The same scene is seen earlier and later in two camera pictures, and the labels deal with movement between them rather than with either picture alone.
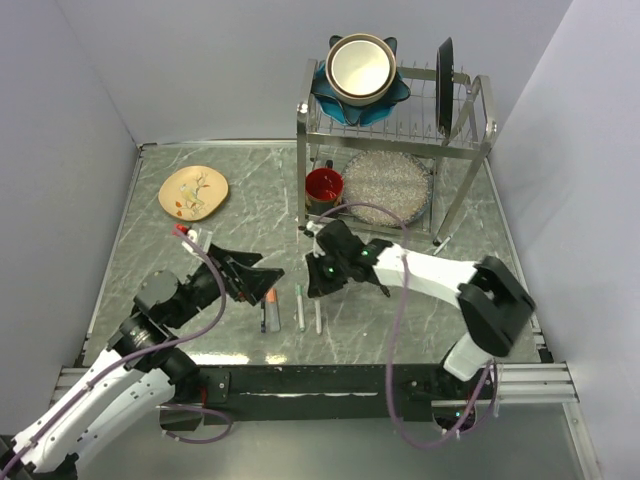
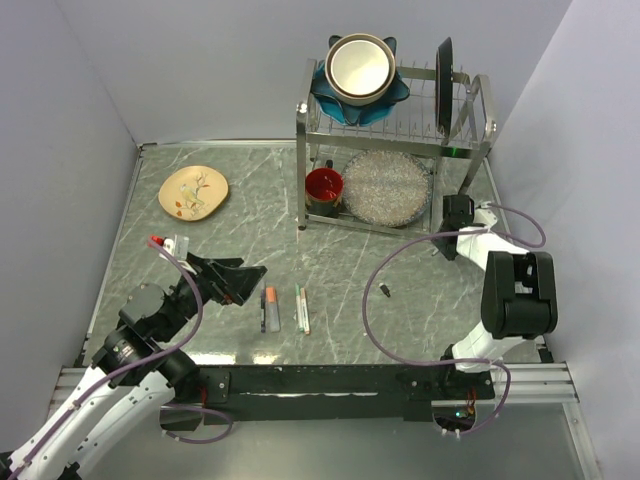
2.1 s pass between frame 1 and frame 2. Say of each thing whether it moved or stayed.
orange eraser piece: stayed
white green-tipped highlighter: stayed
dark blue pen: stayed
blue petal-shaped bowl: stayed
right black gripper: moved
